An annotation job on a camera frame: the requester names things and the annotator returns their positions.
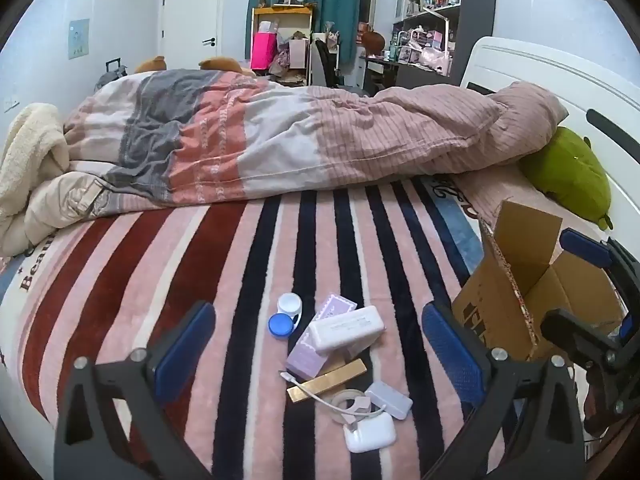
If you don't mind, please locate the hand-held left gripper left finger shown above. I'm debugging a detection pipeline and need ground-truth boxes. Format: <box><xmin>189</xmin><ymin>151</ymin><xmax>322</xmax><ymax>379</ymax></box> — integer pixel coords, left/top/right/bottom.
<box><xmin>54</xmin><ymin>301</ymin><xmax>217</xmax><ymax>480</ymax></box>

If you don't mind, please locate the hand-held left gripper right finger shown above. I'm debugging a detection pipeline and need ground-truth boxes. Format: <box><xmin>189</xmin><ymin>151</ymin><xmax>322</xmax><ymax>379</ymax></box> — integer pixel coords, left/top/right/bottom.
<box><xmin>421</xmin><ymin>301</ymin><xmax>586</xmax><ymax>480</ymax></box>

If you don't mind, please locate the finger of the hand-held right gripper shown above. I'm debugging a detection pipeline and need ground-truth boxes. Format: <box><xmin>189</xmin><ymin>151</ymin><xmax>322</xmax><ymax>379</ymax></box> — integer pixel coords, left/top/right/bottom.
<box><xmin>559</xmin><ymin>229</ymin><xmax>640</xmax><ymax>321</ymax></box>
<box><xmin>540</xmin><ymin>308</ymin><xmax>640</xmax><ymax>418</ymax></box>

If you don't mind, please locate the small lavender case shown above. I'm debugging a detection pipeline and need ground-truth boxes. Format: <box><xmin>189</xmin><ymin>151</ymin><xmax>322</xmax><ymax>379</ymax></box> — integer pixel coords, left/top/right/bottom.
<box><xmin>365</xmin><ymin>380</ymin><xmax>413</xmax><ymax>421</ymax></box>

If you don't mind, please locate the brown cardboard box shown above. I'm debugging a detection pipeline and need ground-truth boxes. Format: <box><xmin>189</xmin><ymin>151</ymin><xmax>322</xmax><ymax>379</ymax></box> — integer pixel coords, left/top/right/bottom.
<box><xmin>452</xmin><ymin>200</ymin><xmax>626</xmax><ymax>363</ymax></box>

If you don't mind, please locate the white and blue lens case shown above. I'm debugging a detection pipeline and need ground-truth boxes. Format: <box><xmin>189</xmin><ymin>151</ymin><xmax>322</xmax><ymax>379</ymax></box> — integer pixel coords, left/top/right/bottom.
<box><xmin>268</xmin><ymin>292</ymin><xmax>304</xmax><ymax>337</ymax></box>

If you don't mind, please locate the white rectangular case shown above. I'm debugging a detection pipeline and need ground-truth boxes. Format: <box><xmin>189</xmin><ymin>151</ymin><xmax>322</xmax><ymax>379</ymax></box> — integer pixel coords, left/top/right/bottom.
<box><xmin>307</xmin><ymin>305</ymin><xmax>386</xmax><ymax>352</ymax></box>

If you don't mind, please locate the white charging case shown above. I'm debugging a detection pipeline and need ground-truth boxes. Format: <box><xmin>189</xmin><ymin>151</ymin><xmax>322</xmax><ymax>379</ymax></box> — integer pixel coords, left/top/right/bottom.
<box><xmin>344</xmin><ymin>412</ymin><xmax>397</xmax><ymax>453</ymax></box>

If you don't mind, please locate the purple paper box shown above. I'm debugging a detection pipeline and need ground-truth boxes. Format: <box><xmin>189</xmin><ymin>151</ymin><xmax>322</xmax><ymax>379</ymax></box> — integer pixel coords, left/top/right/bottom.
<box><xmin>286</xmin><ymin>294</ymin><xmax>358</xmax><ymax>381</ymax></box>

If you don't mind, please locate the gold bar box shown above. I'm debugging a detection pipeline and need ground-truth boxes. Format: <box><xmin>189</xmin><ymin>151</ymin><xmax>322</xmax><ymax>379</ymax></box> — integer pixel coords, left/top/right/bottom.
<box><xmin>286</xmin><ymin>358</ymin><xmax>367</xmax><ymax>403</ymax></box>

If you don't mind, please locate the clear tape roll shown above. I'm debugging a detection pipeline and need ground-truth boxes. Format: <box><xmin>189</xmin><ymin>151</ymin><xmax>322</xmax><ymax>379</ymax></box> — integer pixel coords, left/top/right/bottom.
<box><xmin>327</xmin><ymin>389</ymin><xmax>374</xmax><ymax>424</ymax></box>

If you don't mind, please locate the white charging cable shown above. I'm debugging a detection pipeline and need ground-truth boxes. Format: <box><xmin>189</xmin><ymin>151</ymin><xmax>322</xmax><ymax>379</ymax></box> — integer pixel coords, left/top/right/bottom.
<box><xmin>279</xmin><ymin>370</ymin><xmax>388</xmax><ymax>426</ymax></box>

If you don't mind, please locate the red patterned pajama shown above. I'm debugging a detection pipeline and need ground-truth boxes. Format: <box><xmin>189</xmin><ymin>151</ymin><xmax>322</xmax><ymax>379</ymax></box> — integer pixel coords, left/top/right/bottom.
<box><xmin>582</xmin><ymin>375</ymin><xmax>626</xmax><ymax>438</ymax></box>

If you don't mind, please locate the green plush pillow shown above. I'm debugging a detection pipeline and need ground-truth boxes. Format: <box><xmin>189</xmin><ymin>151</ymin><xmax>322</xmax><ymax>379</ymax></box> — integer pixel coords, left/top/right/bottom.
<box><xmin>520</xmin><ymin>126</ymin><xmax>613</xmax><ymax>231</ymax></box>

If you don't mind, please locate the striped plush blanket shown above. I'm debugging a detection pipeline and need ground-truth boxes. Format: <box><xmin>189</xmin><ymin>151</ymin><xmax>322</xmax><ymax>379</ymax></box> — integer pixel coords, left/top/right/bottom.
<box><xmin>0</xmin><ymin>175</ymin><xmax>506</xmax><ymax>480</ymax></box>

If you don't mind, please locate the pink bed sheet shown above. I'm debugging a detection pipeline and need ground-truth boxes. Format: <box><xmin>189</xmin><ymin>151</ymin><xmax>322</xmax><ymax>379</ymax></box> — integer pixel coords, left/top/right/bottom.
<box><xmin>450</xmin><ymin>162</ymin><xmax>581</xmax><ymax>223</ymax></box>

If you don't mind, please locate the white headboard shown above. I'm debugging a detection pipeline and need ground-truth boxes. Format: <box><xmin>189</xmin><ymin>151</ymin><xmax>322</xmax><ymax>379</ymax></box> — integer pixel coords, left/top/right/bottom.
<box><xmin>460</xmin><ymin>36</ymin><xmax>640</xmax><ymax>271</ymax></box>

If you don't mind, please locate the beige quilt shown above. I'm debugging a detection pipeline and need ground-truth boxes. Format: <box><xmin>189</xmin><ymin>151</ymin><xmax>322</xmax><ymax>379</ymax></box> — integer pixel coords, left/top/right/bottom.
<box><xmin>0</xmin><ymin>170</ymin><xmax>121</xmax><ymax>257</ymax></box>

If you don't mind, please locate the pink grey striped duvet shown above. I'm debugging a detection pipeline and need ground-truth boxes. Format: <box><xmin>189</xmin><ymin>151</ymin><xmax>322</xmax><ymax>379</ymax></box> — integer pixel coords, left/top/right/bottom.
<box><xmin>62</xmin><ymin>69</ymin><xmax>571</xmax><ymax>206</ymax></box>

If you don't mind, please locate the cream fleece blanket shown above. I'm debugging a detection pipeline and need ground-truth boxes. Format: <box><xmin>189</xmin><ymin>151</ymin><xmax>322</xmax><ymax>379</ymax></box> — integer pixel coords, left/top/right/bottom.
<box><xmin>0</xmin><ymin>102</ymin><xmax>71</xmax><ymax>231</ymax></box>

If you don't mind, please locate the cluttered desk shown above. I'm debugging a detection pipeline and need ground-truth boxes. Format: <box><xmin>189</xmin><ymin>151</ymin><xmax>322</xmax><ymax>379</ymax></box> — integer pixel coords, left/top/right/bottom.
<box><xmin>365</xmin><ymin>55</ymin><xmax>453</xmax><ymax>93</ymax></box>

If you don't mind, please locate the black suitcase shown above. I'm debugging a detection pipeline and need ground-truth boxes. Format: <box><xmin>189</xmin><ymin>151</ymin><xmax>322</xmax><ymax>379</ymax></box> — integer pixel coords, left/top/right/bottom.
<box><xmin>95</xmin><ymin>57</ymin><xmax>128</xmax><ymax>93</ymax></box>

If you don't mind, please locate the grey bookshelf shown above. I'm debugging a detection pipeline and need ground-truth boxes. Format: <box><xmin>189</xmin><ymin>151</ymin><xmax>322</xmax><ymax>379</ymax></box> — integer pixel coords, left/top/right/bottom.
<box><xmin>392</xmin><ymin>0</ymin><xmax>496</xmax><ymax>81</ymax></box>

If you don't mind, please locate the pink gift bag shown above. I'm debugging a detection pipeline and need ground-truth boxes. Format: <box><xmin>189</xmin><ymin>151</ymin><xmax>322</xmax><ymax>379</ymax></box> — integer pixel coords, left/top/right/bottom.
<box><xmin>251</xmin><ymin>31</ymin><xmax>278</xmax><ymax>71</ymax></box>

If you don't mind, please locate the black office chair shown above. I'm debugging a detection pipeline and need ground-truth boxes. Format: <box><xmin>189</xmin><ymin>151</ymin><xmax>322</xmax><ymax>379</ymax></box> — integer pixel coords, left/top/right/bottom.
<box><xmin>314</xmin><ymin>39</ymin><xmax>341</xmax><ymax>88</ymax></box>

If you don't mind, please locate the beige paper bag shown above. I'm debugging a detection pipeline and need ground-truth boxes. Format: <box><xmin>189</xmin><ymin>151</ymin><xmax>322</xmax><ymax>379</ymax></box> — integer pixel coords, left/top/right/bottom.
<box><xmin>289</xmin><ymin>37</ymin><xmax>308</xmax><ymax>71</ymax></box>

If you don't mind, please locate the white door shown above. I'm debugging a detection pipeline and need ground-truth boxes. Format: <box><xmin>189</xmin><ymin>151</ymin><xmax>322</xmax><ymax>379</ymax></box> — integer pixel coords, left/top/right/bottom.
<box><xmin>161</xmin><ymin>0</ymin><xmax>221</xmax><ymax>68</ymax></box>

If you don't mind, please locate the yellow wooden shelf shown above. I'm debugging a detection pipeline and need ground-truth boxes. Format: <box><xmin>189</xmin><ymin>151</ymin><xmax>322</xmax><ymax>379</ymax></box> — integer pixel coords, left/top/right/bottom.
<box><xmin>251</xmin><ymin>4</ymin><xmax>317</xmax><ymax>86</ymax></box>

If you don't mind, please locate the blue wall poster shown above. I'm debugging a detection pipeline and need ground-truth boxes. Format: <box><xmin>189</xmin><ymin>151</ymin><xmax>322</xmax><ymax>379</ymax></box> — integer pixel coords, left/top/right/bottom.
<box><xmin>68</xmin><ymin>18</ymin><xmax>91</xmax><ymax>61</ymax></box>

